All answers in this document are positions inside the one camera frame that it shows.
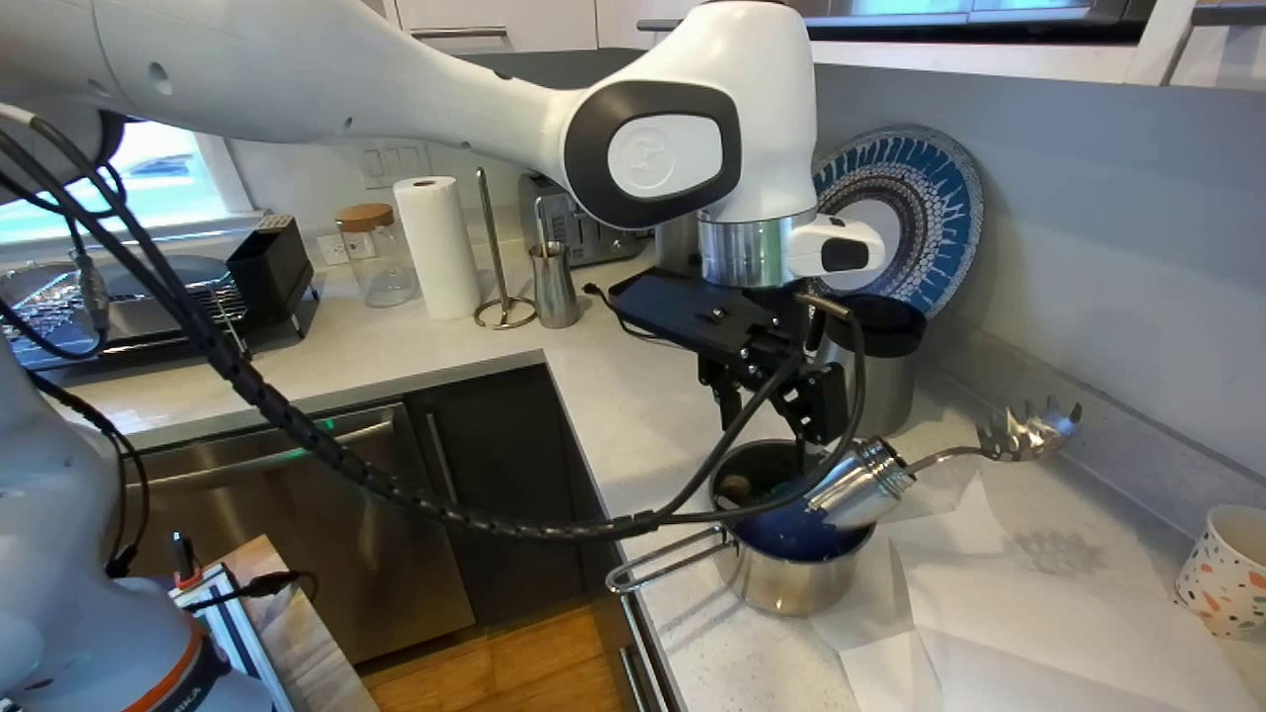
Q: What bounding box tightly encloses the white paper towel roll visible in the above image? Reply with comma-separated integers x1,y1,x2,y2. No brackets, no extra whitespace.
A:
386,169,484,325

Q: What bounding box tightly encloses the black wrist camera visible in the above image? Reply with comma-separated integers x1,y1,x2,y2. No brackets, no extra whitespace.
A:
606,265,750,360

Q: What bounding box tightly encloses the glass jar with wooden lid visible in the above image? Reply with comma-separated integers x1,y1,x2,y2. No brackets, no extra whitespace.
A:
332,199,414,314

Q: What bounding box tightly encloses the steel cabinet handle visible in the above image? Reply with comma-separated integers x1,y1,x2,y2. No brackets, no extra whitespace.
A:
631,14,700,39

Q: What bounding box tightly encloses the blue and steel vacuum flask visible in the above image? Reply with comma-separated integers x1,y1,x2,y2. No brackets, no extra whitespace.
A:
729,432,917,566

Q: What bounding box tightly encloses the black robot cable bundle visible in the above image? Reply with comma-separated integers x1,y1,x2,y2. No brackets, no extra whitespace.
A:
0,101,875,545

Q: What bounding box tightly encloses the steel paper towel holder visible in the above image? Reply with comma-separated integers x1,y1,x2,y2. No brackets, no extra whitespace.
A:
465,164,540,335

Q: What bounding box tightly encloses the dark lower cabinet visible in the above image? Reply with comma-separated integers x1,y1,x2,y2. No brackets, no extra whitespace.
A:
404,363,626,635

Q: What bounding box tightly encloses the steel microwave oven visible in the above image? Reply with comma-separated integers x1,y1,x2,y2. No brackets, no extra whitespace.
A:
787,0,1167,36

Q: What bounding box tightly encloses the white speckled cup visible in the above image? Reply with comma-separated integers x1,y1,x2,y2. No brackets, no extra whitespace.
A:
1176,503,1266,644

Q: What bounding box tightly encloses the steel pot with handle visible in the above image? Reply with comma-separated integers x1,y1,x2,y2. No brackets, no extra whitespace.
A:
600,437,891,623

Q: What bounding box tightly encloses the steel milk pitcher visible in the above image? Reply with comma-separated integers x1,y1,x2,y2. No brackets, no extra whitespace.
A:
527,194,589,331

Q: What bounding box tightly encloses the dark sink basin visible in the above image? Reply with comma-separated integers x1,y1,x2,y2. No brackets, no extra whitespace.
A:
0,251,245,375

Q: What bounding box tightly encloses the bright window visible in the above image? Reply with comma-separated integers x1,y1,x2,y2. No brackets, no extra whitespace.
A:
0,122,255,251

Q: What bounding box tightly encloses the white paper sheet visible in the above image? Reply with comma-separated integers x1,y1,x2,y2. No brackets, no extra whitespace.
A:
813,470,1266,712

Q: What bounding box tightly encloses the steel dishwasher front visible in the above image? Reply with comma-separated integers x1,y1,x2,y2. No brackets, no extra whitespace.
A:
122,400,478,665

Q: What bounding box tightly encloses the steel pasta spoon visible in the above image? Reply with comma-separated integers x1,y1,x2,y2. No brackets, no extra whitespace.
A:
906,397,1089,479

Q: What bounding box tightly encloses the steel toaster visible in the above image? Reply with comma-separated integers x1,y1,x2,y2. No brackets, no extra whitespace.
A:
516,169,662,271

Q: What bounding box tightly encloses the blue patterned plate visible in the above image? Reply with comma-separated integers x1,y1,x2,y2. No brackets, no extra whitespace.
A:
812,122,987,319

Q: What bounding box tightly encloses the white upper cabinet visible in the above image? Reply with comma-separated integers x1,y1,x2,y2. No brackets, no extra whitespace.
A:
375,0,705,58

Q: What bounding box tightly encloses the black box appliance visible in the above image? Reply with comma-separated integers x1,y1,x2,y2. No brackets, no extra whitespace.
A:
220,209,323,354

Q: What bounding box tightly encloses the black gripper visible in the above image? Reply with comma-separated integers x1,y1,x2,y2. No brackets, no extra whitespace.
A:
693,280,855,453

